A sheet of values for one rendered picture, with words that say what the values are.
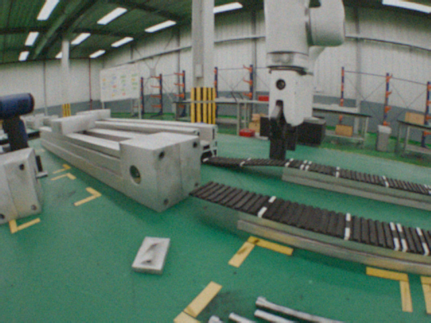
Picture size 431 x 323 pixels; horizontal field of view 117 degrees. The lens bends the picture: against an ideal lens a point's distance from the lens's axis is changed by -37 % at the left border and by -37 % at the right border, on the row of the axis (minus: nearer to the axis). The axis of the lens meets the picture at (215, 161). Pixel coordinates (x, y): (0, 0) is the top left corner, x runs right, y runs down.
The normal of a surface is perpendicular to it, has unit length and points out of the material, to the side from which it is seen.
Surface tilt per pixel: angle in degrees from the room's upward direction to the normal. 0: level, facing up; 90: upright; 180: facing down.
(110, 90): 90
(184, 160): 90
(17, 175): 90
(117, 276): 0
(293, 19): 89
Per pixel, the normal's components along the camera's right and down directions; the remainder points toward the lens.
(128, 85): -0.22, 0.29
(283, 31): -0.45, 0.27
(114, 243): 0.00, -0.95
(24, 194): 0.67, 0.22
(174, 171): 0.83, 0.17
